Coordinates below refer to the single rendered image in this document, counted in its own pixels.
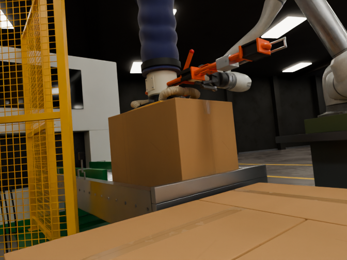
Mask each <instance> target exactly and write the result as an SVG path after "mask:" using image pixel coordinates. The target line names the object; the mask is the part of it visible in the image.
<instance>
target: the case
mask: <svg viewBox="0 0 347 260"><path fill-rule="evenodd" d="M108 127H109V141H110V149H111V163H112V177H113V182H120V183H127V184H133V185H141V186H148V187H152V186H157V185H163V184H167V183H172V182H177V181H182V180H187V179H191V178H196V177H201V176H206V175H210V174H216V173H221V172H226V171H231V170H235V169H238V168H239V164H238V155H237V149H236V139H235V129H234V119H233V109H232V102H223V101H211V100H199V99H186V98H179V97H175V98H172V99H168V100H165V101H162V102H158V103H155V104H152V105H148V106H145V107H142V108H138V109H135V110H131V111H128V112H125V113H121V114H119V115H115V116H112V117H109V118H108Z"/></svg>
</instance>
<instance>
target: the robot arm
mask: <svg viewBox="0 0 347 260"><path fill-rule="evenodd" d="M285 2H286V0H265V2H264V6H263V10H262V13H261V17H260V19H259V21H258V23H257V24H256V25H255V27H254V28H253V29H252V30H251V31H250V32H248V33H247V34H246V35H245V36H244V37H243V38H242V39H241V40H240V41H239V42H237V43H236V44H235V45H234V46H233V47H232V48H231V49H230V50H229V51H228V52H227V53H226V54H225V55H224V56H226V55H228V54H229V55H233V54H235V53H238V52H239V46H241V45H243V44H246V43H248V42H250V41H252V40H255V39H256V38H259V37H260V36H261V35H262V34H263V33H264V32H265V31H266V30H267V29H268V27H269V26H270V24H271V23H272V21H273V20H274V18H275V17H276V16H277V14H278V12H279V11H280V10H281V8H282V7H283V5H284V3H285ZM295 2H296V3H297V5H298V6H299V8H300V10H301V11H302V13H303V14H304V16H305V17H306V19H307V20H308V22H309V23H310V25H311V26H312V28H313V29H314V31H315V32H316V34H317V35H318V37H319V38H320V40H321V41H322V43H323V45H324V46H325V48H326V49H327V51H328V52H329V54H330V55H331V57H332V58H333V60H332V61H331V64H330V65H329V66H328V67H327V68H326V69H325V71H324V74H323V78H322V86H323V94H324V100H325V104H326V112H324V113H323V114H321V115H318V118H320V117H327V116H333V115H339V114H344V113H347V31H346V29H345V28H344V26H343V25H342V23H341V22H340V20H339V19H338V17H337V16H336V14H335V13H334V11H333V10H332V9H331V7H330V5H329V4H328V2H327V1H326V0H295ZM217 71H218V72H216V73H213V74H210V75H209V74H207V75H205V76H204V77H205V81H202V80H196V79H188V82H195V84H198V85H200V89H206V90H211V91H213V92H214V91H217V89H216V88H222V89H227V90H229V91H234V92H244V91H247V90H248V89H249V88H250V86H251V79H250V78H249V77H248V76H247V75H245V74H242V73H239V72H231V70H229V71H227V72H223V71H220V70H217ZM204 84H210V85H211V86H213V87H211V86H206V85H204Z"/></svg>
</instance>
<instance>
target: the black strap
mask: <svg viewBox="0 0 347 260"><path fill-rule="evenodd" d="M161 65H169V66H175V67H178V68H179V69H180V70H181V62H180V61H179V60H177V59H175V58H169V57H160V58H153V59H149V60H146V61H144V62H143V63H142V64H141V65H140V66H141V73H142V72H143V70H144V69H146V68H149V67H153V66H161Z"/></svg>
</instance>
